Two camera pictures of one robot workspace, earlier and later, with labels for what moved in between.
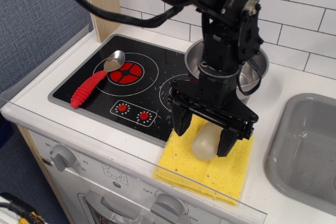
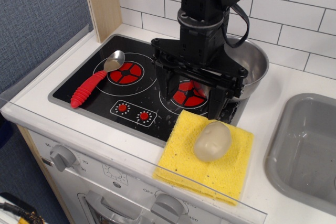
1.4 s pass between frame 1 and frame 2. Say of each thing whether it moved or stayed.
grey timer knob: stayed
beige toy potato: stayed
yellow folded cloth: stayed
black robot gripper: moved
